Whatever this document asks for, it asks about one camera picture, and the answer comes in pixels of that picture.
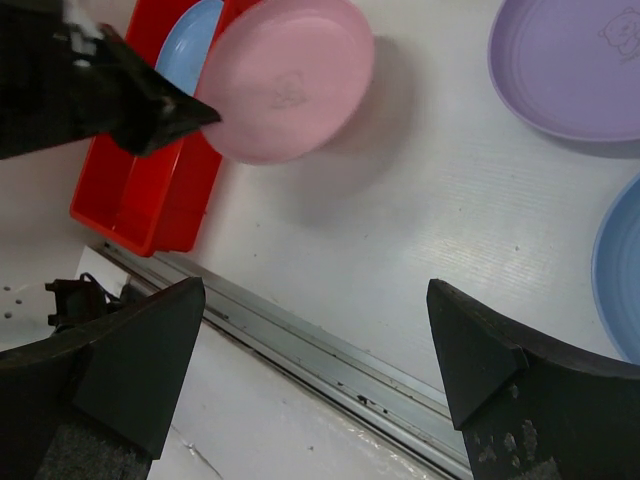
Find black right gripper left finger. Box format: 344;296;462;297
1;277;205;479

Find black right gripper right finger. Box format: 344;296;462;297
426;279;639;479

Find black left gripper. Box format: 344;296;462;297
1;1;221;159

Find blue bear plate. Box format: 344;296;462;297
155;0;224;96
591;178;639;364

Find pink bear plate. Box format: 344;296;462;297
196;1;375;165

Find red plastic bin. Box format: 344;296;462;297
69;0;261;258

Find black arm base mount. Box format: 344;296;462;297
45;273;145;334

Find aluminium table rail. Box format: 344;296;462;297
97;243;472;479

